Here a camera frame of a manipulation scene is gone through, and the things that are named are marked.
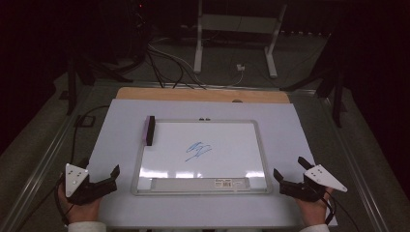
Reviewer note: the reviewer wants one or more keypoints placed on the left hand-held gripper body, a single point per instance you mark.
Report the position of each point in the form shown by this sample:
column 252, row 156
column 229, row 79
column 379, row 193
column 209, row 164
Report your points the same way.
column 74, row 176

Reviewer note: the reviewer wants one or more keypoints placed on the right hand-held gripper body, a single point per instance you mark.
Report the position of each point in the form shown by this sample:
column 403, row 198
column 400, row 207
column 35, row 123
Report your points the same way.
column 324, row 179

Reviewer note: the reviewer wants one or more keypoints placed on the purple and black whiteboard eraser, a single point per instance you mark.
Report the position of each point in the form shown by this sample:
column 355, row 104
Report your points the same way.
column 149, row 130

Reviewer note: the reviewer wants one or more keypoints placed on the white whiteboard with silver frame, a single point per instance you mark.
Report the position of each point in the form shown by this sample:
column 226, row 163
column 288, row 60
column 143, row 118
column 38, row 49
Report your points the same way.
column 225, row 141

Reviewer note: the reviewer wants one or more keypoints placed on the person's right hand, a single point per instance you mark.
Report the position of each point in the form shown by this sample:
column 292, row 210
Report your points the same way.
column 314, row 212

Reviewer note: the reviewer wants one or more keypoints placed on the person's left hand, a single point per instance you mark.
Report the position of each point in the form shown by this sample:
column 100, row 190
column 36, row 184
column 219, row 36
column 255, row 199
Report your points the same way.
column 83, row 212

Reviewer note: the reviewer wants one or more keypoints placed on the black square floor socket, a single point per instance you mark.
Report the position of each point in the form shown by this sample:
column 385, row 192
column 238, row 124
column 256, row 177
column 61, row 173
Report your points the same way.
column 84, row 121

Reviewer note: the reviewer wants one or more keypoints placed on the black tripod stand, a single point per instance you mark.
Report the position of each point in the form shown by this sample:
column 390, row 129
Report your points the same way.
column 71, row 87
column 337, row 96

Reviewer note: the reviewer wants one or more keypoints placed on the large white table cover sheet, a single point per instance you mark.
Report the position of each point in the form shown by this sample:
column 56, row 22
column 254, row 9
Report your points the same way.
column 193, row 109

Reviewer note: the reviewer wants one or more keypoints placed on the dark equipment rack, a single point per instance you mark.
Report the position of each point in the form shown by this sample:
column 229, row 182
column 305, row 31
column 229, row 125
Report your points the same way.
column 132, row 29

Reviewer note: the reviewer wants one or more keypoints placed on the white metal stand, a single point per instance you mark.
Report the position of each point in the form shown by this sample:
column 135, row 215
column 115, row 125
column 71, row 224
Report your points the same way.
column 238, row 24

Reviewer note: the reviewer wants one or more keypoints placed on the metal floor rail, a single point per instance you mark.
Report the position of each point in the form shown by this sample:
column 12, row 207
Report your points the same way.
column 354, row 167
column 42, row 164

